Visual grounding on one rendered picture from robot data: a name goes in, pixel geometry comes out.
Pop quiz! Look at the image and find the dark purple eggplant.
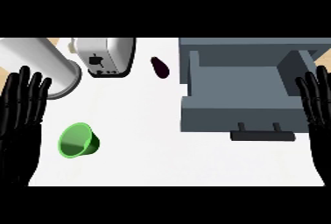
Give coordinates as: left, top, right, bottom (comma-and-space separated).
149, 56, 171, 79

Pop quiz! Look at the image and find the grey drawer cabinet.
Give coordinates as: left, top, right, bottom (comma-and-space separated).
179, 38, 331, 97

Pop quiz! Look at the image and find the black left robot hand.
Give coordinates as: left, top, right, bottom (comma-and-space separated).
0, 65, 53, 187

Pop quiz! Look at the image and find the white cylindrical container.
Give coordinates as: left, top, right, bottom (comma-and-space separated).
0, 38, 83, 101

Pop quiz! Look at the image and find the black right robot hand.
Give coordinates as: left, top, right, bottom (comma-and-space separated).
294, 65, 331, 187

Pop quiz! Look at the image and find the grey open drawer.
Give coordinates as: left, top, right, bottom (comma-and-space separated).
180, 50, 310, 133

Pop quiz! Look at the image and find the white toaster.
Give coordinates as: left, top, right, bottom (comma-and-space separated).
67, 38, 137, 79

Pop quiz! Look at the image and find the black drawer handle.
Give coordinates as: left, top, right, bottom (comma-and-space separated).
229, 122, 297, 143

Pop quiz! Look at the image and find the green cup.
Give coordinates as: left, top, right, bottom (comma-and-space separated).
56, 122, 101, 159

